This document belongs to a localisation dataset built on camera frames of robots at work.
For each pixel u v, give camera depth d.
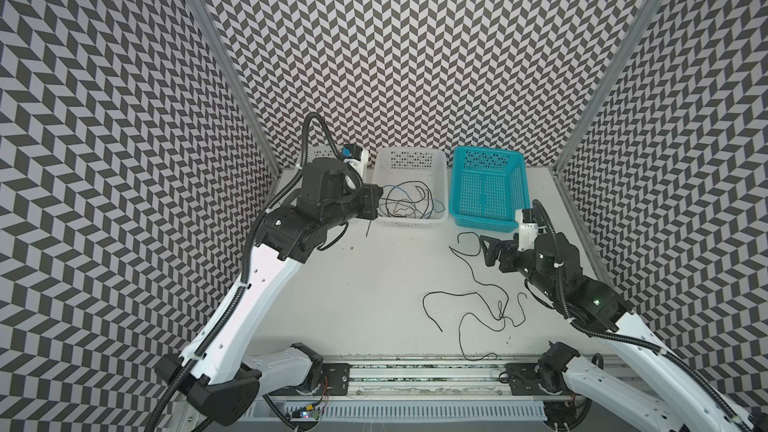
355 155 0.55
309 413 0.67
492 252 0.63
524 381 0.72
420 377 0.75
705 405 0.40
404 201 1.11
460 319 0.81
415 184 1.14
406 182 1.05
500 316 0.82
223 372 0.36
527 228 0.61
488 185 1.12
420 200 1.04
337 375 0.72
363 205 0.55
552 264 0.48
